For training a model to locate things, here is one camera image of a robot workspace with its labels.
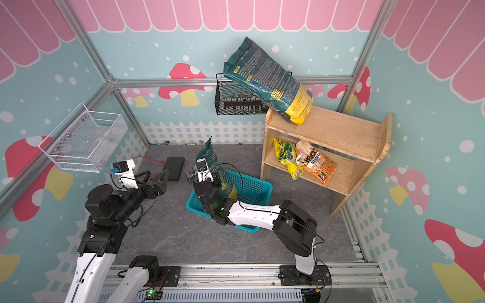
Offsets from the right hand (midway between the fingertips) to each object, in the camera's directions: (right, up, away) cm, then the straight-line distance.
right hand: (203, 168), depth 78 cm
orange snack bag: (+46, +2, -1) cm, 46 cm away
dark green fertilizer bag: (+1, +7, +3) cm, 7 cm away
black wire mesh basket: (+12, +34, +16) cm, 40 cm away
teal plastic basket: (+19, -11, +19) cm, 29 cm away
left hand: (-12, -2, -11) cm, 17 cm away
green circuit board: (-18, -49, -5) cm, 53 cm away
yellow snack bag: (+35, +6, 0) cm, 35 cm away
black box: (-25, +1, +32) cm, 40 cm away
